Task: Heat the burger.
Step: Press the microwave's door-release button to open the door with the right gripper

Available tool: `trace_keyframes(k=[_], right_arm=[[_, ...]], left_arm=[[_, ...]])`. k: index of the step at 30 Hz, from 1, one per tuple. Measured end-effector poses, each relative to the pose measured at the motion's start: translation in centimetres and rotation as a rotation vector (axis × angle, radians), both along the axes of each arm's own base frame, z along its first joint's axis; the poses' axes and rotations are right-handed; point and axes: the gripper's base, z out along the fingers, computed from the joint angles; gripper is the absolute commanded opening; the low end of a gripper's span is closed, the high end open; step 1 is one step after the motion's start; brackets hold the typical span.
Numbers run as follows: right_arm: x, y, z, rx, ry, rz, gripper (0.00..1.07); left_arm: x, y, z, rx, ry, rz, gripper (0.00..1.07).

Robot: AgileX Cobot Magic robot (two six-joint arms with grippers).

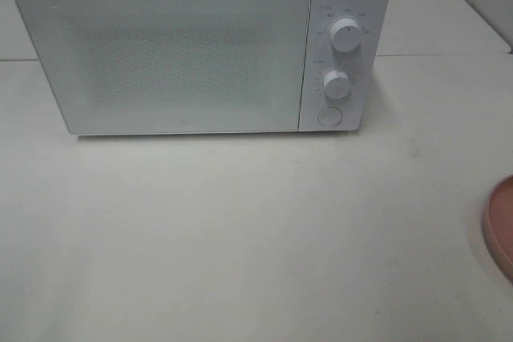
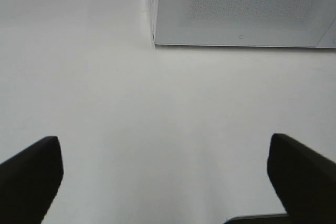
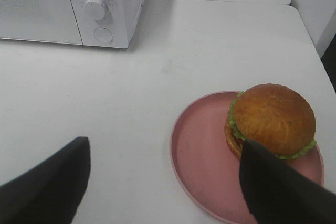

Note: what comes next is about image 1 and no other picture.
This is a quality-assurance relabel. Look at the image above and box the round white door button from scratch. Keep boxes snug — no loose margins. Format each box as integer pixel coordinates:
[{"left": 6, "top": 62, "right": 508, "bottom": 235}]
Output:
[{"left": 317, "top": 107, "right": 343, "bottom": 127}]

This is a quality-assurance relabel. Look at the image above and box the white microwave door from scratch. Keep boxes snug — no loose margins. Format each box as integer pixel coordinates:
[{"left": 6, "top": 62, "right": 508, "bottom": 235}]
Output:
[{"left": 15, "top": 0, "right": 309, "bottom": 135}]

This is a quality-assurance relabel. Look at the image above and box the pink round plate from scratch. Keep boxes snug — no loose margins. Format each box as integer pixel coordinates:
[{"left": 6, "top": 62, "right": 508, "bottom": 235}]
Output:
[{"left": 482, "top": 175, "right": 512, "bottom": 282}]

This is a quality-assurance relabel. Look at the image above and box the lower white control knob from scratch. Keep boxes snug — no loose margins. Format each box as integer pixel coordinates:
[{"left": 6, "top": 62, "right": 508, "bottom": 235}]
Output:
[{"left": 322, "top": 70, "right": 352, "bottom": 99}]

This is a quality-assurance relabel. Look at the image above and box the white control knob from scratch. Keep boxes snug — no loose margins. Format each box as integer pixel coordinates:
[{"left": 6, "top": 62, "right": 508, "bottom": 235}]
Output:
[
  {"left": 329, "top": 14, "right": 363, "bottom": 53},
  {"left": 322, "top": 70, "right": 352, "bottom": 99}
]

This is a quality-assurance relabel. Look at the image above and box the upper white control knob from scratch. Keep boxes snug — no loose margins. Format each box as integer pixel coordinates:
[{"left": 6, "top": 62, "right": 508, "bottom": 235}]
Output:
[{"left": 329, "top": 14, "right": 363, "bottom": 53}]

